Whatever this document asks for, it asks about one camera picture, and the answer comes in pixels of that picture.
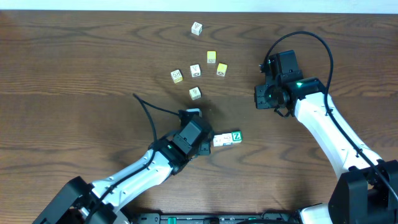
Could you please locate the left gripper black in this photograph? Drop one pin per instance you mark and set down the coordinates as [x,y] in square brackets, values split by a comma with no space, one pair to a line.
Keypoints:
[204,147]

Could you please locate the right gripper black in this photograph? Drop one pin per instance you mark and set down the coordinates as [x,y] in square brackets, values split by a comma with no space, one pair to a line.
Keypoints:
[261,101]

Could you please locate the white block red side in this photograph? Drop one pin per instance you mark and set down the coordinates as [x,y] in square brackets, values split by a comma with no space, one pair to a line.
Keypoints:
[227,139]

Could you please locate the green Z letter block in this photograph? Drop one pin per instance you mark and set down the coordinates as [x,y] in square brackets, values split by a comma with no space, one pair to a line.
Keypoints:
[236,137]

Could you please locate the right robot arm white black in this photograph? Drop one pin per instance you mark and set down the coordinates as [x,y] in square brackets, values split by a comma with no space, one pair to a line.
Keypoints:
[366,191]

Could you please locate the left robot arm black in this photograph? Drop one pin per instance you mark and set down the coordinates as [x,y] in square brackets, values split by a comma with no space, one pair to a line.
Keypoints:
[101,200]

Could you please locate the white block green side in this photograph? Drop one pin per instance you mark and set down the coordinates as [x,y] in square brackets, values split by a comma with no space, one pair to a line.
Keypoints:
[195,93]

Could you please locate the yellow block with black mark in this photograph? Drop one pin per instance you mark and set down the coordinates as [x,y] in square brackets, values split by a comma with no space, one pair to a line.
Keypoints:
[221,69]

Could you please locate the white block yellow side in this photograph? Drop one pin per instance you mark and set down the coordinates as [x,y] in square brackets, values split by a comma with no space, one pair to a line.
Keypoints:
[176,76]

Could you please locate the yellow block upper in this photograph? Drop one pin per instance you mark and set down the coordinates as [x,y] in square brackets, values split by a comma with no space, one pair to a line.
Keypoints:
[211,56]

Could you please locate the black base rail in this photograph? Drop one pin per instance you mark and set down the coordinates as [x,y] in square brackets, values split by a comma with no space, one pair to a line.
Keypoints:
[269,216]

